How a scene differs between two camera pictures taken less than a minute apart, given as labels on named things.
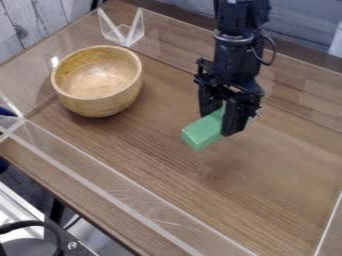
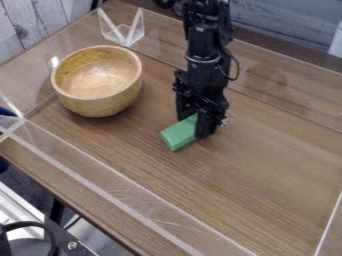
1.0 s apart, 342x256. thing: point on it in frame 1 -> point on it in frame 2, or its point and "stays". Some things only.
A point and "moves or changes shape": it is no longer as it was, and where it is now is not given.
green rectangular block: [203, 132] moves or changes shape
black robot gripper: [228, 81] -> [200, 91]
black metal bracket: [73, 247] stays
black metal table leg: [56, 212] stays
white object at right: [335, 44] stays
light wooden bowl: [96, 80] stays
